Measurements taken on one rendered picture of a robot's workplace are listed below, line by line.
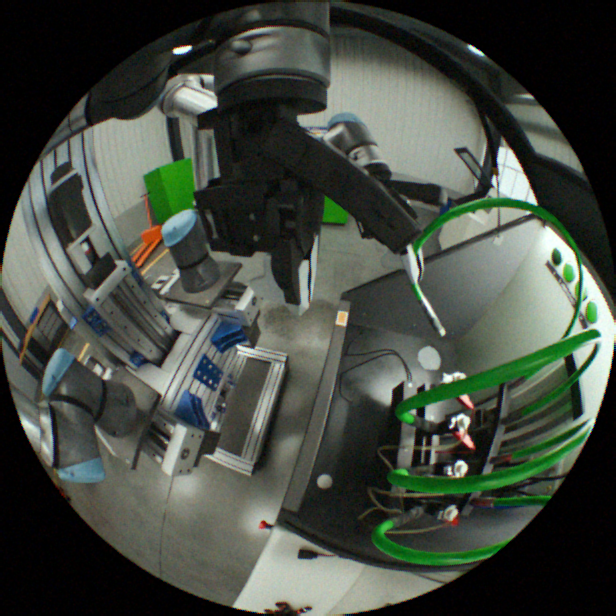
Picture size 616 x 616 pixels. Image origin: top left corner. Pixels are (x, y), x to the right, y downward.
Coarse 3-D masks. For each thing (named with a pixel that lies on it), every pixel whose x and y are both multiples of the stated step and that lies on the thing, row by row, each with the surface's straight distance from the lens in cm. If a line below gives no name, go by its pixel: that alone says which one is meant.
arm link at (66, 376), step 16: (64, 352) 47; (48, 368) 51; (64, 368) 45; (80, 368) 48; (48, 384) 45; (64, 384) 45; (80, 384) 46; (96, 384) 49; (64, 400) 43; (80, 400) 44; (96, 400) 49
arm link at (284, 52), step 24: (240, 48) 13; (264, 48) 13; (288, 48) 13; (312, 48) 14; (216, 72) 14; (240, 72) 12; (264, 72) 12; (288, 72) 12; (312, 72) 13; (216, 96) 16
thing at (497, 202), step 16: (464, 208) 29; (480, 208) 30; (528, 208) 31; (432, 224) 30; (560, 224) 34; (416, 240) 31; (416, 256) 32; (576, 256) 38; (416, 288) 35; (576, 304) 43; (576, 320) 44
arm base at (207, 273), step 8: (208, 256) 62; (192, 264) 59; (200, 264) 59; (208, 264) 61; (216, 264) 67; (184, 272) 61; (192, 272) 60; (200, 272) 60; (208, 272) 61; (216, 272) 63; (184, 280) 63; (192, 280) 61; (200, 280) 62; (208, 280) 61; (216, 280) 63; (184, 288) 65; (192, 288) 62; (200, 288) 61; (208, 288) 62
